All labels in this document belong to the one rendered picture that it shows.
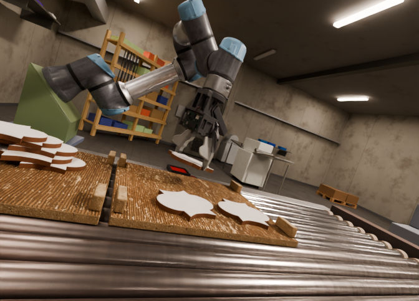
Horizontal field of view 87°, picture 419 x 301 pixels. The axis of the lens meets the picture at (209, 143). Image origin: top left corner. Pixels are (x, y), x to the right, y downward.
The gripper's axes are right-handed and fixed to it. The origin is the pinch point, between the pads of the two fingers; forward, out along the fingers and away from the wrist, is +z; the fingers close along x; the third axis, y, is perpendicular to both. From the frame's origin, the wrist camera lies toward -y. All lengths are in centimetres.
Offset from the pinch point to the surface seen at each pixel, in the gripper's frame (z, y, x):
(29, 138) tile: 4.8, 34.3, -12.5
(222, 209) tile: 5.8, 4.0, 16.9
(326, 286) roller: 7.9, 3.0, 40.6
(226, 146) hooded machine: 6, -677, -357
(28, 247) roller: 11.4, 38.7, 10.9
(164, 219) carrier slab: 8.0, 20.3, 14.1
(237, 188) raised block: 4.0, -19.3, 9.0
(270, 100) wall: -246, -835, -333
